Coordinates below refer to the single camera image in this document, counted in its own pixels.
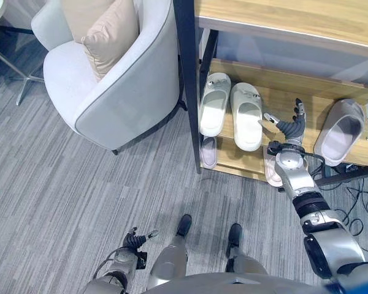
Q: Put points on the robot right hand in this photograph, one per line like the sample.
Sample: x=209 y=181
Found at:
x=292 y=128

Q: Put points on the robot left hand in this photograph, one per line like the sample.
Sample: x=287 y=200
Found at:
x=134 y=240

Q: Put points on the robot left arm silver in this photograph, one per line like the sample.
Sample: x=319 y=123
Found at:
x=119 y=261

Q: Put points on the robot right arm silver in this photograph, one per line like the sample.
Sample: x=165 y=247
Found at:
x=322 y=232

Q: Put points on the robot left leg silver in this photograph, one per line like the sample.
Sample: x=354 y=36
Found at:
x=170 y=257

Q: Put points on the robot leg silver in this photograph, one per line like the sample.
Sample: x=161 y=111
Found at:
x=170 y=257
x=243 y=263

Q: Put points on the white slipper with faint print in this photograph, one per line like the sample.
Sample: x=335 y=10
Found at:
x=246 y=118

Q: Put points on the pale pink slipper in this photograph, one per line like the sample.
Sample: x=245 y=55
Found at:
x=271 y=171

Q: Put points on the white slipper with dark print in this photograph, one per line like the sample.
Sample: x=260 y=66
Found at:
x=213 y=105

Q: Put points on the small pale grey slipper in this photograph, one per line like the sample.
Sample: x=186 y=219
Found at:
x=208 y=153

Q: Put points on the robot torso silver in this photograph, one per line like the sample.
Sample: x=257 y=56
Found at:
x=233 y=284

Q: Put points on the robot right leg silver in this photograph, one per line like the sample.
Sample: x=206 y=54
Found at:
x=243 y=263

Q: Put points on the white armchair grey piping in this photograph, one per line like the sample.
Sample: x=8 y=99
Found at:
x=110 y=101

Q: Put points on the metal table leg base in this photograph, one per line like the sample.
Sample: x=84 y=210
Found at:
x=24 y=76

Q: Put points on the beige cushion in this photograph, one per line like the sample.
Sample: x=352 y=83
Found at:
x=112 y=39

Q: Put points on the wooden shoe rack black frame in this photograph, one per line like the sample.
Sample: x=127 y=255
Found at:
x=282 y=79

